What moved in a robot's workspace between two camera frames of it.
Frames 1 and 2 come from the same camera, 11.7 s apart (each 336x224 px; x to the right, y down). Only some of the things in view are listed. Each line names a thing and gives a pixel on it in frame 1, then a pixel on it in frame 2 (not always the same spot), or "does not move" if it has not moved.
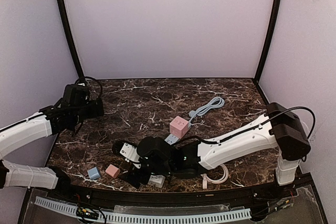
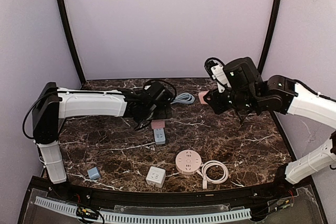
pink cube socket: x=178 y=127 to x=158 y=124
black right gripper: x=140 y=172 to x=219 y=99
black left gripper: x=92 y=108 to x=163 y=111
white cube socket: x=156 y=180 does not move
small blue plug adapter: x=93 y=173 does not move
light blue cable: x=217 y=102 to x=185 y=98
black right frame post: x=276 y=11 does not move
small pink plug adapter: x=113 y=170 to x=200 y=95
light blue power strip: x=171 y=139 to x=159 y=136
